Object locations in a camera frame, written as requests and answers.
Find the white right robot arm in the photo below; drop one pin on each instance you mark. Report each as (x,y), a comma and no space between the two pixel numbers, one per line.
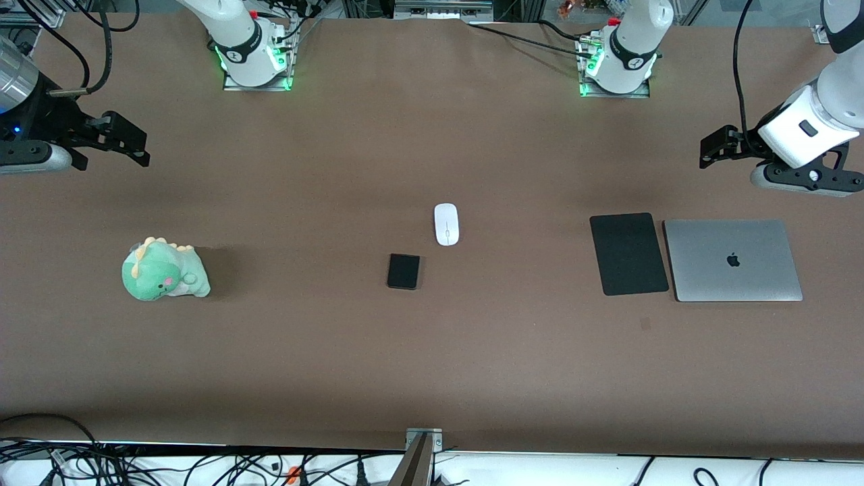
(236,34)

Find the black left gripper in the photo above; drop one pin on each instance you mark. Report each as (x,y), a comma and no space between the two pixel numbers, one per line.
(748,141)

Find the metal table edge bracket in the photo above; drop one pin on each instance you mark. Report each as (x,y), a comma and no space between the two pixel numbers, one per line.
(424,439)

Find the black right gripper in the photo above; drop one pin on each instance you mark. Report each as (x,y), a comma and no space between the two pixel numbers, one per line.
(48,115)

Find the green dinosaur plush toy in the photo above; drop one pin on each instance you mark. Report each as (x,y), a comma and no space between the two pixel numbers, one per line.
(164,270)

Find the small black square box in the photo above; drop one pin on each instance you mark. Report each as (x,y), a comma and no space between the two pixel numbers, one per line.
(403,271)

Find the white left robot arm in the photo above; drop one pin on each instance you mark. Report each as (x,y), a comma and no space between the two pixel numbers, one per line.
(634,40)

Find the dark camera support post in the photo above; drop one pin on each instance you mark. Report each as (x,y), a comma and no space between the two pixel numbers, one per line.
(413,466)

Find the silver metal frame box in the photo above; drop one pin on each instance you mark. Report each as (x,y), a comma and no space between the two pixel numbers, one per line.
(442,8)

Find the black mouse pad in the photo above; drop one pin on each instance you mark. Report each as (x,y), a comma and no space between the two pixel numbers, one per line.
(628,254)

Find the silver closed laptop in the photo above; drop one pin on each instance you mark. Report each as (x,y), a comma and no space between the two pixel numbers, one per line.
(733,260)

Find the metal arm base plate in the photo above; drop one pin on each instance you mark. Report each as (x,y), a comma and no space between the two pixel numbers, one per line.
(641,91)
(270,84)

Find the metal corner clamp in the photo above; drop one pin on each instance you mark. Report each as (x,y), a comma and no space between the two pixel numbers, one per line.
(822,34)

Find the white computer mouse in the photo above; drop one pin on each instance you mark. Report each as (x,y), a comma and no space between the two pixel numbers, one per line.
(446,225)

